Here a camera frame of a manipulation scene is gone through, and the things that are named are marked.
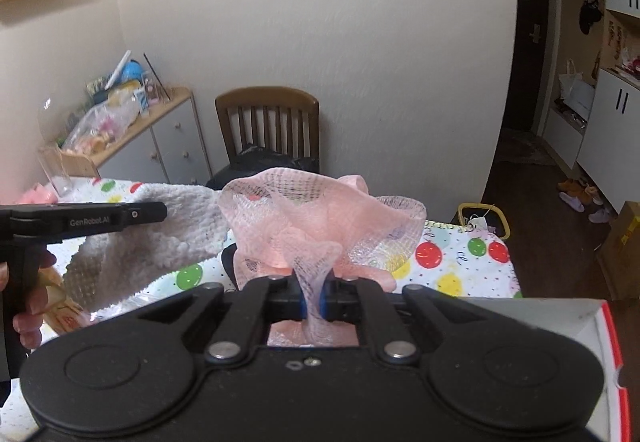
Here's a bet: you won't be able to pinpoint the white shoe bench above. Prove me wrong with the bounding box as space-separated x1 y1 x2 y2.
542 100 586 171

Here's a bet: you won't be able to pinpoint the clear plastic bag of snacks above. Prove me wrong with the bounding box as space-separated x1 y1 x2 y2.
65 100 139 156

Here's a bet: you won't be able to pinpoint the dark door mat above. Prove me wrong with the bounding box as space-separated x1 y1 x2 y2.
492 129 556 167

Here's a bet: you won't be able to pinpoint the dark door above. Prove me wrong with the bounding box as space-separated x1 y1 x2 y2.
501 0 554 133

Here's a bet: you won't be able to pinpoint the blue round container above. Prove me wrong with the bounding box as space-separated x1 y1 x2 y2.
121 62 147 85

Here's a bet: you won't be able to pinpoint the balloon print tablecloth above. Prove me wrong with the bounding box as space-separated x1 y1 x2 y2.
0 177 524 358

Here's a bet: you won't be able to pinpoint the clear acrylic stand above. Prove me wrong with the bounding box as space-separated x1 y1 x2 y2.
143 53 174 103

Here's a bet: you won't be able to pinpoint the yellow rimmed bin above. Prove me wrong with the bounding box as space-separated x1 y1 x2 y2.
457 203 512 241

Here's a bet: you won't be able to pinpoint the person's left hand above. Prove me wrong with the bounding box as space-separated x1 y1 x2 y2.
12 252 64 353

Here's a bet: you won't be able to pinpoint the orange slippers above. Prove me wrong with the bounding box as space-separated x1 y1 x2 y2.
557 178 592 203

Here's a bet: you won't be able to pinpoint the brown cardboard box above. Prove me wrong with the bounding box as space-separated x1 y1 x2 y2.
597 201 640 301

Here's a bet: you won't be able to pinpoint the brown wooden chair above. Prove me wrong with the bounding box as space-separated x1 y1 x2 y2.
215 86 321 173

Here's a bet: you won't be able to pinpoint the white cardboard box red rim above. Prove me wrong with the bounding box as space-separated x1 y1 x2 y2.
520 297 627 442

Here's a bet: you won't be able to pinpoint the clear glass vase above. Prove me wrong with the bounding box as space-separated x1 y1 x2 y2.
39 145 76 198

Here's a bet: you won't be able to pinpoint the pink mesh cloth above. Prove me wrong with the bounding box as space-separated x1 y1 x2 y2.
218 167 429 348

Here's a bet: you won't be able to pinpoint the white cabinet wooden top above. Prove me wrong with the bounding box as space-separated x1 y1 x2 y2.
59 88 214 189

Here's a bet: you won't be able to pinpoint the white paper bag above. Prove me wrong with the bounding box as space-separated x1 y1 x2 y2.
557 60 596 115

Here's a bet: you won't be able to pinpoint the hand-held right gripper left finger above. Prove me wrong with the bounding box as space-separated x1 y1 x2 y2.
135 276 306 365

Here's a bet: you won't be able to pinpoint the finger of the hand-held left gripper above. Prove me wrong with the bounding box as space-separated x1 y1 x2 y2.
0 201 169 227

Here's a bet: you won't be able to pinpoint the white floor cabinet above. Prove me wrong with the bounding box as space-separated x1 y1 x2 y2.
577 69 640 219

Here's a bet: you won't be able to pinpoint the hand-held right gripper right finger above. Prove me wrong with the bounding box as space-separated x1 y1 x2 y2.
320 277 489 365

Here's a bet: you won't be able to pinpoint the black hanging bag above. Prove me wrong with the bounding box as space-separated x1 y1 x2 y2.
579 0 604 35

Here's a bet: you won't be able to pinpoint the beige packet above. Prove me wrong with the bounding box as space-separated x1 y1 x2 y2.
42 267 94 336

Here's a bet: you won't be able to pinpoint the white knitted towel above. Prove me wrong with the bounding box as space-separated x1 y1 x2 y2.
62 182 232 311

